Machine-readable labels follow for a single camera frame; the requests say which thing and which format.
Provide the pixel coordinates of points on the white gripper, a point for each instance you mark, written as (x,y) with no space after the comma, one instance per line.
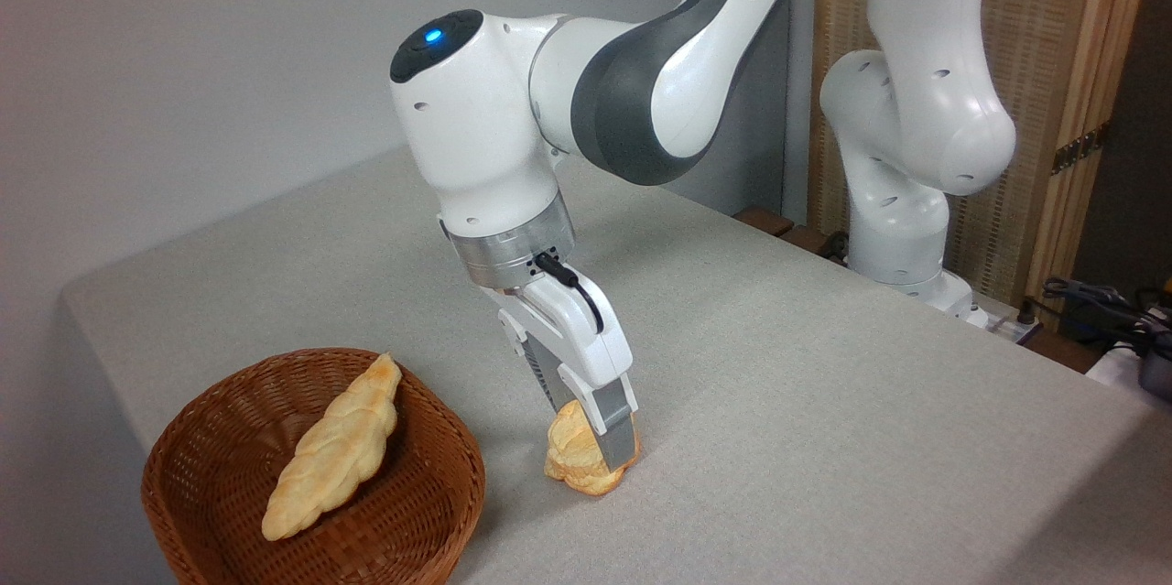
(586,329)

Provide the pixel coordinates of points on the round orange bread bun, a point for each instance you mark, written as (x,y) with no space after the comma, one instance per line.
(572,457)

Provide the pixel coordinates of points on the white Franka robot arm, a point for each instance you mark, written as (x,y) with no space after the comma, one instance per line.
(916,109)

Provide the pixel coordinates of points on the long braided bread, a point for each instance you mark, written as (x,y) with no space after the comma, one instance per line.
(334,452)

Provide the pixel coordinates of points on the brown wicker basket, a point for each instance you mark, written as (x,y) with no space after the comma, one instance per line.
(220,438)

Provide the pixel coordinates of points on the grey tablecloth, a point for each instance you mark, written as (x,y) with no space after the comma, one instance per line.
(824,402)

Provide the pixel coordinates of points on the brass screen hinge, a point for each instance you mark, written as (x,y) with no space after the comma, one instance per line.
(1079,148)

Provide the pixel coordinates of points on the dark grey device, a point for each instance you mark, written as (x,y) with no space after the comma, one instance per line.
(1158,365)

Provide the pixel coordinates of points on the wood rattan folding screen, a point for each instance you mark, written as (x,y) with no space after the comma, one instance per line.
(1044,36)

